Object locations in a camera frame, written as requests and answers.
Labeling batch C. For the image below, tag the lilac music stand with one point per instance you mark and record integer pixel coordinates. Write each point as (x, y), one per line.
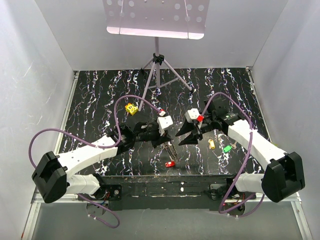
(174, 19)

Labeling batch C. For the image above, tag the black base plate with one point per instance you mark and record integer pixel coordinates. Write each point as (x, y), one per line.
(161, 192)

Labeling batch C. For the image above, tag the metal key ring disc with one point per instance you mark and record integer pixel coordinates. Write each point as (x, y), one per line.
(171, 150)

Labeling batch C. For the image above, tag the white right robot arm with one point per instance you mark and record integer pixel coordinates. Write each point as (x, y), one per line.
(283, 172)

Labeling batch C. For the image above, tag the green tag key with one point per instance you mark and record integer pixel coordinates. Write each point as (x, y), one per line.
(230, 147)

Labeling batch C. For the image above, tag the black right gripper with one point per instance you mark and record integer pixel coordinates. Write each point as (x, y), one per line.
(192, 139)

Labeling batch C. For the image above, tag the yellow toy block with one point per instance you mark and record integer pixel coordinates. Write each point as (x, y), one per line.
(131, 109)

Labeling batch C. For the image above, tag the red tag key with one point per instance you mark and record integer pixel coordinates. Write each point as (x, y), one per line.
(170, 164)

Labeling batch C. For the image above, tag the yellow tag key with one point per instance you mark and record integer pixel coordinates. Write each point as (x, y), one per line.
(211, 144)

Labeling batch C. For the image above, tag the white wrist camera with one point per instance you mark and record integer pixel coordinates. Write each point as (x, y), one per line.
(193, 115)
(164, 121)

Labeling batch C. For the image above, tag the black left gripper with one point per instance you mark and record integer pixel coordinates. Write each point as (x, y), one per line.
(161, 139)

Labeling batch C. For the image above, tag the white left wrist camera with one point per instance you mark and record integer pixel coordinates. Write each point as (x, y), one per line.
(164, 121)

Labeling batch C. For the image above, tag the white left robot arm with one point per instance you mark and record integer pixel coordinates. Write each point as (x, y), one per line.
(57, 174)

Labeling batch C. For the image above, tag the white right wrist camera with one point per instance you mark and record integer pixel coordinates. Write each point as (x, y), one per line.
(193, 115)

